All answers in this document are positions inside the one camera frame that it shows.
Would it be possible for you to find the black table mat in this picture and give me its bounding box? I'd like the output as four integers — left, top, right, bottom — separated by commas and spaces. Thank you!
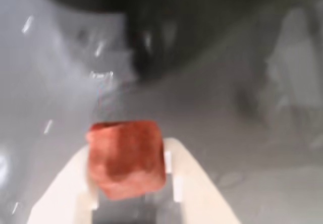
0, 0, 323, 224

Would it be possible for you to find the red-brown cube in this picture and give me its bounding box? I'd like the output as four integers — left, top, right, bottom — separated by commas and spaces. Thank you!
85, 119, 168, 201

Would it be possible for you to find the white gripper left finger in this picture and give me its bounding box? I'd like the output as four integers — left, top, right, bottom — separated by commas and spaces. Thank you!
26, 147, 99, 224

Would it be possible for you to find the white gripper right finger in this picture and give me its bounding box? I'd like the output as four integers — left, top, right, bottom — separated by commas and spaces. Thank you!
163, 137, 241, 224

